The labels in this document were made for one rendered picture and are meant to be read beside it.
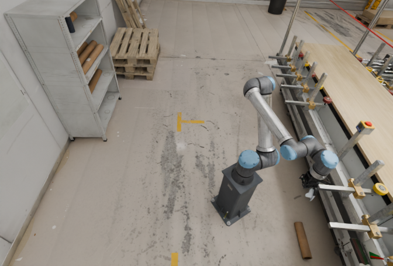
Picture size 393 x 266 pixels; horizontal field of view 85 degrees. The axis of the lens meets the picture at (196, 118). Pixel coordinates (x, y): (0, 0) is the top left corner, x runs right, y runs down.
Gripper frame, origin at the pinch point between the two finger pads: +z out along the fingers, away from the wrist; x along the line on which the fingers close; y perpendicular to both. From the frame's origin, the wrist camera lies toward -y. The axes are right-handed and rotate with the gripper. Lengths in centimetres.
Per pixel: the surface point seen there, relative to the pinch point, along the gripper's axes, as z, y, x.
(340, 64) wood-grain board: 4, -120, -177
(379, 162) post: -20.1, -42.6, -8.2
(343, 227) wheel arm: 11.7, -21.8, 19.2
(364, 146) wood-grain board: 4, -68, -41
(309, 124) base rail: 24, -48, -85
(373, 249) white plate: 17, -38, 31
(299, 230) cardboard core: 86, -32, -4
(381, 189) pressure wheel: 3, -57, -3
